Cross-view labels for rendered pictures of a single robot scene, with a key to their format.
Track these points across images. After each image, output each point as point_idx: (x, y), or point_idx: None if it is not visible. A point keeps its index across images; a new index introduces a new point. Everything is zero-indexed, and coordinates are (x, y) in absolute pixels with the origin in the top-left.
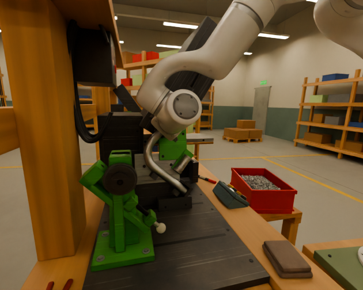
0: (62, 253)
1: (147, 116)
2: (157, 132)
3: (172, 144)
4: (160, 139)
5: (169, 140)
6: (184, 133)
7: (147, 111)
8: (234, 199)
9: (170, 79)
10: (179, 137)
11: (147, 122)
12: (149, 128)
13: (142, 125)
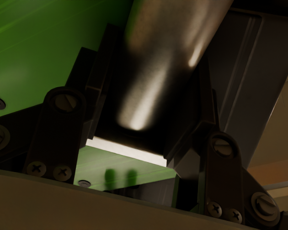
0: None
1: (262, 98)
2: (177, 81)
3: None
4: (117, 2)
5: (44, 23)
6: None
7: (268, 120)
8: None
9: None
10: None
11: (256, 59)
12: (231, 32)
13: (287, 28)
